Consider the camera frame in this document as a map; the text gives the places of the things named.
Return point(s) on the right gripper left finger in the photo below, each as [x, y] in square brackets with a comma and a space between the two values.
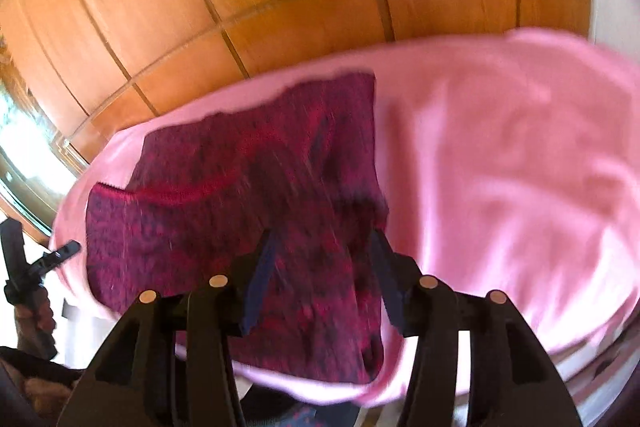
[167, 360]

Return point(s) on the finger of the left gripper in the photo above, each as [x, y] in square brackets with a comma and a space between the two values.
[53, 259]

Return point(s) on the dark red patterned garment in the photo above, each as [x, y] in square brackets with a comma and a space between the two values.
[202, 194]

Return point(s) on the person's left hand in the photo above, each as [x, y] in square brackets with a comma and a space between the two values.
[35, 325]

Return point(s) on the bright window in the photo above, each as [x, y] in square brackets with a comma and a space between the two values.
[38, 166]

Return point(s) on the pink bed sheet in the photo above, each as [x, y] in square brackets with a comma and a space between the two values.
[508, 162]

